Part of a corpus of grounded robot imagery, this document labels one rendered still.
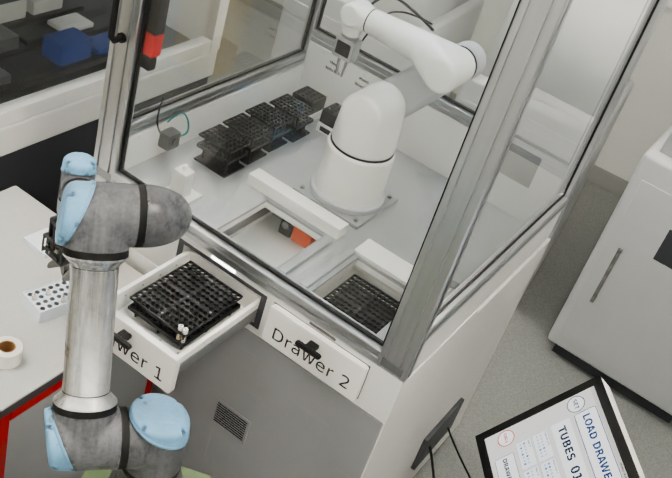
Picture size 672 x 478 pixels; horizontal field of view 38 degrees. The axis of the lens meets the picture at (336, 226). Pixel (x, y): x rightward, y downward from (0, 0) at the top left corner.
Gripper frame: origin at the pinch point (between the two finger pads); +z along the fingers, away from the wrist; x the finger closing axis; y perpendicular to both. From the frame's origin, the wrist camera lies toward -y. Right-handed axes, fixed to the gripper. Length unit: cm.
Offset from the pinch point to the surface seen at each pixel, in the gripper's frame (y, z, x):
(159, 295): -11.0, -2.5, 19.0
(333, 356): -31, -3, 59
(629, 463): -29, -32, 128
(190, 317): -14.6, 0.5, 27.0
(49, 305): 4.5, 8.5, -1.4
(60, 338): 7.3, 11.5, 7.0
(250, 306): -27.9, -1.9, 34.2
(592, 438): -34, -28, 119
